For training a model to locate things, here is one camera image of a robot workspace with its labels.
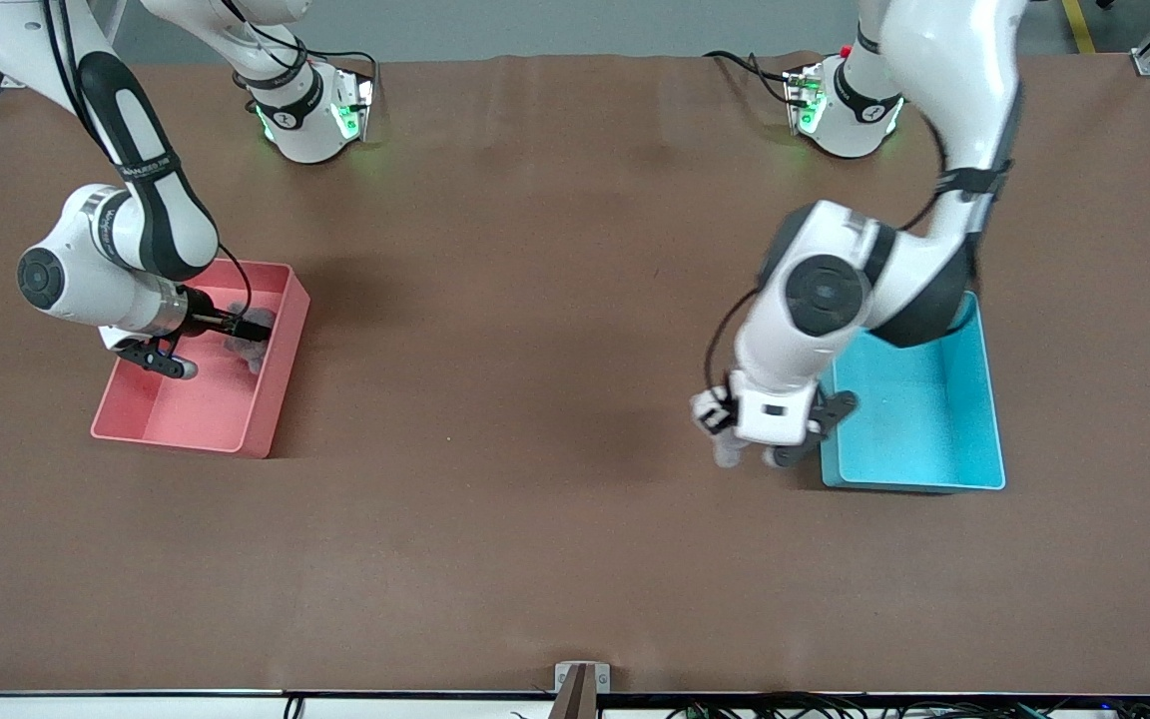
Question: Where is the blue plastic box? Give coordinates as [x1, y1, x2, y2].
[820, 290, 1007, 492]

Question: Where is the grey plush toy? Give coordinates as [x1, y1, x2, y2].
[691, 387, 751, 469]
[224, 305, 279, 375]

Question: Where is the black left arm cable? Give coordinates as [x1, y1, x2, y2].
[703, 100, 950, 398]

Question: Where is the black base cable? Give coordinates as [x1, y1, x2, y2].
[703, 50, 794, 106]
[221, 0, 379, 116]

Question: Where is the brown post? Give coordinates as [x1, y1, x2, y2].
[547, 664, 599, 719]

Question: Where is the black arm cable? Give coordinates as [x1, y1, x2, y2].
[36, 0, 255, 321]
[703, 100, 950, 398]

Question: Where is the small metal bracket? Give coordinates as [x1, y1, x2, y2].
[554, 661, 612, 695]

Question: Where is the pink plastic box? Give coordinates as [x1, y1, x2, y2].
[91, 258, 311, 459]

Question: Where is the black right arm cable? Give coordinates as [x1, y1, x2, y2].
[36, 0, 255, 321]

